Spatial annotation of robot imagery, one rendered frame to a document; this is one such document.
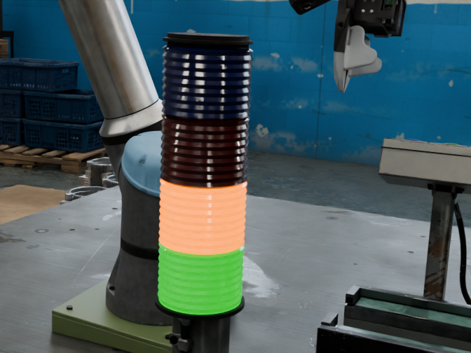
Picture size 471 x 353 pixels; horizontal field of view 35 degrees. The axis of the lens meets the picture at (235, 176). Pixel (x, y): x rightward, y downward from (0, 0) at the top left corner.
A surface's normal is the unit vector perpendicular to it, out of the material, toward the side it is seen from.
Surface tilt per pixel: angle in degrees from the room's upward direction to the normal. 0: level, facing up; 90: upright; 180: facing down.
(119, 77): 94
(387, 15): 69
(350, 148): 90
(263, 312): 0
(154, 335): 4
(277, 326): 0
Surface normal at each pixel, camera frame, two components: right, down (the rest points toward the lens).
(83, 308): 0.07, -0.96
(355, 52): -0.37, -0.14
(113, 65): 0.19, 0.29
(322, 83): -0.42, 0.18
